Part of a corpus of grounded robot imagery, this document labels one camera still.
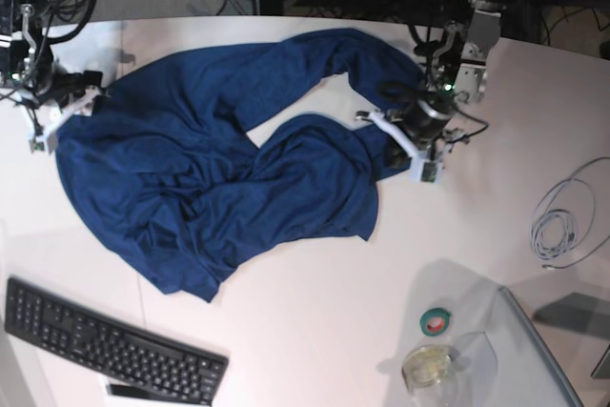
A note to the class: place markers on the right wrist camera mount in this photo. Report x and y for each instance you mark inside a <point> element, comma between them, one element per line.
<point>44,122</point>

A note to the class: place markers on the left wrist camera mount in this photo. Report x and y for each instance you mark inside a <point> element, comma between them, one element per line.
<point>426,162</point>

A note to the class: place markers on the black computer keyboard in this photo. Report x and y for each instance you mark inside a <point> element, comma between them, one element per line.
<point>146,364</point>

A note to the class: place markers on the dark blue t-shirt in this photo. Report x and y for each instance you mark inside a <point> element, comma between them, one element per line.
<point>165,175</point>

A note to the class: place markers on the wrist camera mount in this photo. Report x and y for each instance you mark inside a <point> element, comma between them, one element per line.
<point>426,162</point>
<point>44,122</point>

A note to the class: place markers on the green tape roll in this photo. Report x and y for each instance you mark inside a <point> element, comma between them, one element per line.
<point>435,321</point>

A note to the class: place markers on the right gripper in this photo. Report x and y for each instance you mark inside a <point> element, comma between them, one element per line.
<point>62,87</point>

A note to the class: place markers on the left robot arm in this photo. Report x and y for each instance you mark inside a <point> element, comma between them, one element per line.
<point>455,66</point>

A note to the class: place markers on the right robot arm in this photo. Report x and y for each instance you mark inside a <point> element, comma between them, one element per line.
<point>30,75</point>

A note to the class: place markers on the clear tape dispenser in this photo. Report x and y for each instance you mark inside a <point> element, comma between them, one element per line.
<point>429,376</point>

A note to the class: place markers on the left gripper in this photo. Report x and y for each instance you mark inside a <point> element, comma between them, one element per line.
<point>423,120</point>

